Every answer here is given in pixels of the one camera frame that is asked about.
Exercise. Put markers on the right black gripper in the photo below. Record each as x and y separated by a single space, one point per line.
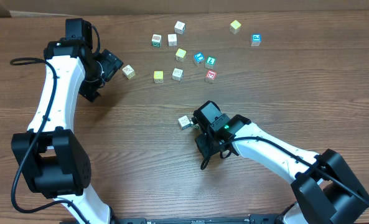
201 134

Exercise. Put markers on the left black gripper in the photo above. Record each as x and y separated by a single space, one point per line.
110 64

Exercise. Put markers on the bee block blue side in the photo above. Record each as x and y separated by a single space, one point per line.
184 122

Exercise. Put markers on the red top block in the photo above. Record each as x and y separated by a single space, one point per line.
210 76

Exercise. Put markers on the white block blue side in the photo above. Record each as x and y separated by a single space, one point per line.
177 74

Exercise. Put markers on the elephant block green side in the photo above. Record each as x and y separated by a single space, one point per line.
195 126

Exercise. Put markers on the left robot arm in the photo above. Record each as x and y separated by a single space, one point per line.
50 158

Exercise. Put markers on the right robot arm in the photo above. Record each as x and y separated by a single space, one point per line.
325 187

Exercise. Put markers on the white block yellow side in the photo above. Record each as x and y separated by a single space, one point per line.
128 71

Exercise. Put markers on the pineapple block green side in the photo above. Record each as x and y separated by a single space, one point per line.
156 40

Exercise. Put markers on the white number four block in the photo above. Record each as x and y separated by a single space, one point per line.
172 40

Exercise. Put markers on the teal top block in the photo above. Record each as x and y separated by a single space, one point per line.
210 63

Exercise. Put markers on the yellow top block centre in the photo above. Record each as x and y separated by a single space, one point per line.
180 55

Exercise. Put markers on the blue top block centre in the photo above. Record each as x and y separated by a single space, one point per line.
198 58

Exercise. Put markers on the white block top centre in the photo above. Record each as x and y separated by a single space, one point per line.
179 27

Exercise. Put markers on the cardboard backdrop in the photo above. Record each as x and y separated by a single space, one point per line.
123 7

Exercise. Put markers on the blue top block far right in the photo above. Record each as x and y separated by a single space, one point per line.
255 40

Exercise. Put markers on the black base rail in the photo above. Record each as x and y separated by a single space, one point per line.
250 219

